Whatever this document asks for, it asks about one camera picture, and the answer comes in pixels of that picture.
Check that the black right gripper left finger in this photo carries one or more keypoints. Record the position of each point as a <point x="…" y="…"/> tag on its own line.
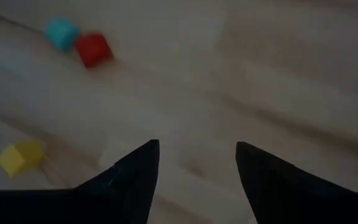
<point x="126" y="193"/>

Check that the cyan half-round block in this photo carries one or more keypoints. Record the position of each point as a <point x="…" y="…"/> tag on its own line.
<point x="61" y="32"/>

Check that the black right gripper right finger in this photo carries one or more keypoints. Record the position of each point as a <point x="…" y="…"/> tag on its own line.
<point x="281" y="196"/>

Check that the yellow cube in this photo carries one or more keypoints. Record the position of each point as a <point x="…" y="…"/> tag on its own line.
<point x="20" y="157"/>

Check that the red half-round block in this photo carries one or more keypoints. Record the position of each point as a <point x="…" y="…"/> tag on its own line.
<point x="93" y="49"/>

